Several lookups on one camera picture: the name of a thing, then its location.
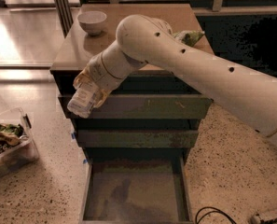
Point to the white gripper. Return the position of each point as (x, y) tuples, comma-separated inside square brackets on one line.
[(95, 66)]

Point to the clear plastic bottle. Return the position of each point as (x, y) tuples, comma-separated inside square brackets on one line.
[(83, 100)]

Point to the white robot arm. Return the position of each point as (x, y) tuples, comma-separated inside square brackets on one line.
[(249, 95)]

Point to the upper drawer front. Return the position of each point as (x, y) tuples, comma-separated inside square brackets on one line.
[(166, 106)]

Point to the middle drawer front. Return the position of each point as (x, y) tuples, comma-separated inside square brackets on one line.
[(137, 139)]

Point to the brown drawer cabinet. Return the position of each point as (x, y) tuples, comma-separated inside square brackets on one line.
[(78, 48)]

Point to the open bottom drawer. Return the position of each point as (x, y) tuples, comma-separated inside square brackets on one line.
[(130, 191)]

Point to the white ceramic bowl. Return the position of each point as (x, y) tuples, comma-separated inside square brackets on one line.
[(92, 22)]

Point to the green snack bag in bin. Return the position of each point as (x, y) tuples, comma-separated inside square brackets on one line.
[(11, 128)]

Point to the clear plastic storage bin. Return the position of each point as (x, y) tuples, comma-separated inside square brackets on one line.
[(16, 151)]

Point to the green chip bag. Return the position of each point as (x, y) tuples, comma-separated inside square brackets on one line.
[(189, 38)]

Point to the white power strip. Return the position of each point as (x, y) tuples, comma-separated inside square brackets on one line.
[(266, 217)]

